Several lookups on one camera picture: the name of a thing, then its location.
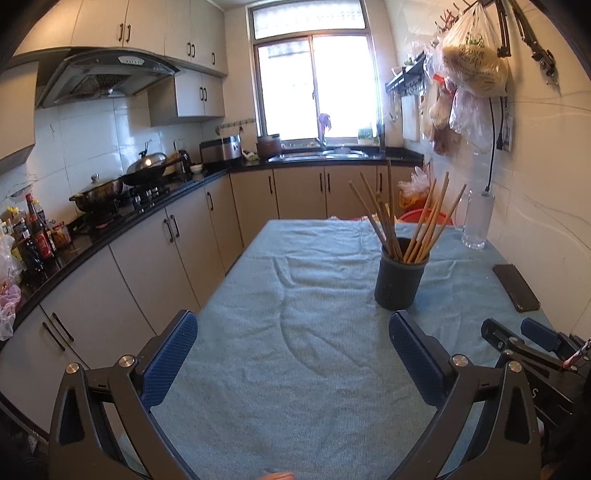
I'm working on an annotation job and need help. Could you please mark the grey-blue table cloth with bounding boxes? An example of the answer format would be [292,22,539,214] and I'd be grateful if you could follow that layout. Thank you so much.
[117,219,555,480]

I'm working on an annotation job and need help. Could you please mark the black kitchen countertop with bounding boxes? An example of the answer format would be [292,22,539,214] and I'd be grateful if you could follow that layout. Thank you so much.
[0,147,424,330]

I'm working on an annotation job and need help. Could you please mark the brown clay pot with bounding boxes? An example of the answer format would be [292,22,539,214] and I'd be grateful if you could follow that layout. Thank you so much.
[256,134,282,160]

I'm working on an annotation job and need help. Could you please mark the black gas stove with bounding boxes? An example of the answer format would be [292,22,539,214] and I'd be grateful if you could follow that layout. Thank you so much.
[74,182,174,227]

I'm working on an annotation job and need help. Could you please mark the clear glass mug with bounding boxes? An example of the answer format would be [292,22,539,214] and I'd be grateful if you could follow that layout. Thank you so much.
[462,189,496,250]

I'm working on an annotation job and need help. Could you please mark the steel pot with lid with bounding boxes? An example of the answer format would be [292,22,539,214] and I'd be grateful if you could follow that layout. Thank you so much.
[69,173,124,213]

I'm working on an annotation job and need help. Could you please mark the dark grey perforated utensil holder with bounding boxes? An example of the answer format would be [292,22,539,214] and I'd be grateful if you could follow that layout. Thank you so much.
[375,237,430,311]

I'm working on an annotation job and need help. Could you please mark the steel wok lid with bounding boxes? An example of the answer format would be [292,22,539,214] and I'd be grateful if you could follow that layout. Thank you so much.
[126,141,168,174]

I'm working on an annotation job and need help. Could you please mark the red label sauce bottle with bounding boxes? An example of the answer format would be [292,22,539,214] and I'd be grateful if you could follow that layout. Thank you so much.
[25,194,54,259]

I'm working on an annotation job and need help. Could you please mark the bunch of wooden chopsticks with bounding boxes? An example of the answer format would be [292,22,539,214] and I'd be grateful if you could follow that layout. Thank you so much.
[348,171,467,264]

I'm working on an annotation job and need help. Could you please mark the patterned fabric strap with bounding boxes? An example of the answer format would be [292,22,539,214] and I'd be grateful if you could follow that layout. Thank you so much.
[561,339,591,372]

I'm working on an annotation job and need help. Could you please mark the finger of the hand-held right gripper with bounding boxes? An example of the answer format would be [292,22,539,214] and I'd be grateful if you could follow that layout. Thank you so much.
[521,318,583,361]
[480,318,565,371]

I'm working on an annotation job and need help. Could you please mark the large printed plastic bag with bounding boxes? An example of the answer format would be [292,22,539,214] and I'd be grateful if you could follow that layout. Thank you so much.
[441,4,509,97]

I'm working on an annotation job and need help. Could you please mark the black power cable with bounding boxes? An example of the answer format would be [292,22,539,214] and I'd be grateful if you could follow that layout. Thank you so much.
[480,97,504,195]

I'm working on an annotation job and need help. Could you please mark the dark smartphone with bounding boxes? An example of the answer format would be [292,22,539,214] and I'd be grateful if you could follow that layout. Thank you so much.
[492,263,541,313]

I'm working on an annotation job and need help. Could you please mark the pink plastic bag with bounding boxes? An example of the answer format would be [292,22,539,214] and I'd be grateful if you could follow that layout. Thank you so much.
[0,284,24,342]

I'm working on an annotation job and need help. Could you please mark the black curved hook rail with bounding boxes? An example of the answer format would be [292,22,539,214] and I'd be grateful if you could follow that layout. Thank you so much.
[436,0,499,28]

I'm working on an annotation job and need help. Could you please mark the white cutting board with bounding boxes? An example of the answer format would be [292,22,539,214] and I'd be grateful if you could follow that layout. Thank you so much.
[402,95,421,141]

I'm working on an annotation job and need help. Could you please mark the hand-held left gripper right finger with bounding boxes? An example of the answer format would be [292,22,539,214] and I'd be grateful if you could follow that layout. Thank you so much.
[389,310,542,480]

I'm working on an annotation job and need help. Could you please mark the steel kitchen sink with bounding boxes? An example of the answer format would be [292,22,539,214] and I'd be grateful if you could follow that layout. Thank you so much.
[268,148,370,162]

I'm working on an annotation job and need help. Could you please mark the beige wall cabinets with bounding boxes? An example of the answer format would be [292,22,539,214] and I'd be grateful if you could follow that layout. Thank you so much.
[0,0,229,171]

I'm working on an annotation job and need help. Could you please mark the black wall shelf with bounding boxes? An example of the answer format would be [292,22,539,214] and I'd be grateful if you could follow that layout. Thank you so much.
[385,62,428,97]

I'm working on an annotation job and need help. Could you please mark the black wok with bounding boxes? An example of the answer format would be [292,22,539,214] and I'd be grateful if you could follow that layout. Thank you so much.
[121,159,185,185]

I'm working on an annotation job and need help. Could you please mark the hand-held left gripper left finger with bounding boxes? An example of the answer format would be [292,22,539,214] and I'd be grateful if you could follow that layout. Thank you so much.
[48,310,199,480]

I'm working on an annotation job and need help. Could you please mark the steel range hood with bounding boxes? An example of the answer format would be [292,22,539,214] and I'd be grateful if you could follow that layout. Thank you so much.
[34,48,181,109]

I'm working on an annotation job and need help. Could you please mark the kitchen window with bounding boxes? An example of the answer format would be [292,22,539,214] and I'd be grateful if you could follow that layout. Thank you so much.
[247,0,386,144]

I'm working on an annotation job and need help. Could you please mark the red plastic basket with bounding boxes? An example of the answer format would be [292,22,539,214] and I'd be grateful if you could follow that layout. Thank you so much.
[397,209,455,227]

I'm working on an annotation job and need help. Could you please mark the bag of dried food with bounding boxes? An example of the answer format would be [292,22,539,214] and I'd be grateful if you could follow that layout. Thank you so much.
[422,83,455,155]

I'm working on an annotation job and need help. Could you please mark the silver black rice cooker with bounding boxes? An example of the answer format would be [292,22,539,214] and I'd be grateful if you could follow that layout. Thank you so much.
[199,135,242,164]

